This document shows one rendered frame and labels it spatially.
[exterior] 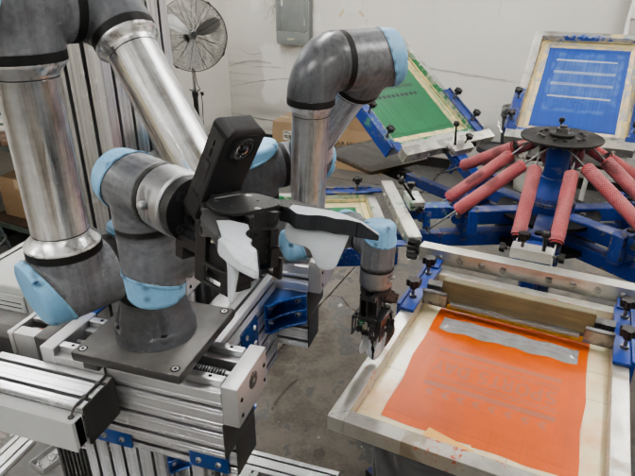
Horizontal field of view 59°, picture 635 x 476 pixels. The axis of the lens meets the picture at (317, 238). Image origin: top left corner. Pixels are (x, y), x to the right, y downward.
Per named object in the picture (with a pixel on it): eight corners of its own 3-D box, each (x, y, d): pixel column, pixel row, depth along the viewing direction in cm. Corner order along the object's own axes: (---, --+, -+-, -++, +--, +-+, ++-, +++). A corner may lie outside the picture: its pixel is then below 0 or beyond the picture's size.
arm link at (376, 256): (383, 212, 128) (405, 225, 121) (380, 256, 132) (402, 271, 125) (353, 218, 124) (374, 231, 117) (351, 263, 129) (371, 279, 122)
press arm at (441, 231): (238, 252, 223) (237, 239, 221) (239, 246, 228) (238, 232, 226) (544, 243, 230) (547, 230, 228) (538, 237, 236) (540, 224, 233)
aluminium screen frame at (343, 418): (626, 537, 99) (631, 522, 98) (326, 429, 123) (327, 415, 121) (626, 321, 164) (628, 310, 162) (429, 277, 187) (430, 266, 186)
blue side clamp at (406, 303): (411, 328, 161) (414, 307, 158) (395, 324, 163) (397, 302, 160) (439, 283, 186) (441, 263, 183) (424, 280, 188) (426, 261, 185)
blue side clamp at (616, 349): (629, 386, 139) (636, 363, 136) (607, 380, 141) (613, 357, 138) (628, 326, 163) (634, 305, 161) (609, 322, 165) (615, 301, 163)
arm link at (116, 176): (148, 200, 75) (140, 137, 71) (198, 224, 68) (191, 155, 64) (92, 217, 69) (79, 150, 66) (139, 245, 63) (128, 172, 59)
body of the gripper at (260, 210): (288, 280, 57) (215, 244, 65) (296, 199, 54) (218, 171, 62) (229, 300, 52) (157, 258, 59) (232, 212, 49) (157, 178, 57)
